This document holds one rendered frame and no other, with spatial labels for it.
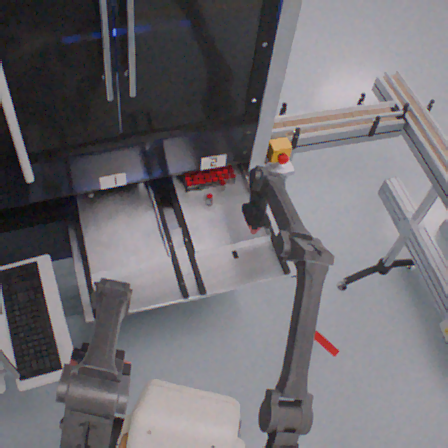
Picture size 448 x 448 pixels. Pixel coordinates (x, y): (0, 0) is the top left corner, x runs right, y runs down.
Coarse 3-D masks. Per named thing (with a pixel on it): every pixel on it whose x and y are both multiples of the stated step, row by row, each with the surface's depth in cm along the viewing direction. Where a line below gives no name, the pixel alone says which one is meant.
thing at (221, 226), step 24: (240, 168) 195; (192, 192) 189; (216, 192) 190; (240, 192) 191; (192, 216) 183; (216, 216) 184; (240, 216) 185; (192, 240) 174; (216, 240) 179; (240, 240) 180; (264, 240) 180
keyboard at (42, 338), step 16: (0, 272) 171; (16, 272) 171; (32, 272) 171; (16, 288) 168; (32, 288) 168; (16, 304) 165; (32, 304) 165; (16, 320) 161; (32, 320) 162; (48, 320) 164; (16, 336) 159; (32, 336) 159; (48, 336) 160; (16, 352) 156; (32, 352) 156; (48, 352) 157; (32, 368) 154; (48, 368) 155
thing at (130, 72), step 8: (128, 0) 111; (128, 8) 112; (128, 16) 114; (128, 24) 116; (128, 32) 118; (128, 40) 120; (128, 48) 122; (128, 56) 124; (128, 64) 127; (128, 72) 129; (128, 80) 131; (136, 88) 134
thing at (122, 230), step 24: (96, 192) 185; (120, 192) 186; (144, 192) 187; (96, 216) 179; (120, 216) 180; (144, 216) 181; (96, 240) 174; (120, 240) 175; (144, 240) 176; (96, 264) 169; (120, 264) 170; (144, 264) 169
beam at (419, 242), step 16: (384, 192) 248; (400, 192) 241; (400, 208) 237; (416, 208) 237; (400, 224) 240; (416, 240) 230; (432, 240) 228; (416, 256) 232; (432, 256) 224; (432, 272) 222; (432, 288) 224
